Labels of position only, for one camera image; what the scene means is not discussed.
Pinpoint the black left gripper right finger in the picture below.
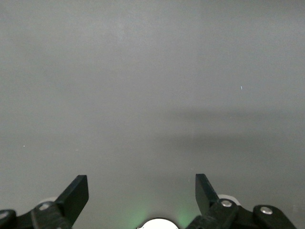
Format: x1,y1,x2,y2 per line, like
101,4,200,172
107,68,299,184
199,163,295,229
185,173,297,229

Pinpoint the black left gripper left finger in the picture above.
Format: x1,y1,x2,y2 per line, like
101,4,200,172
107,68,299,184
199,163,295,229
0,175,90,229

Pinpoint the dark grey table mat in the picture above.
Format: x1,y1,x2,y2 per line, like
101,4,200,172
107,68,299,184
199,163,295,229
0,0,305,229

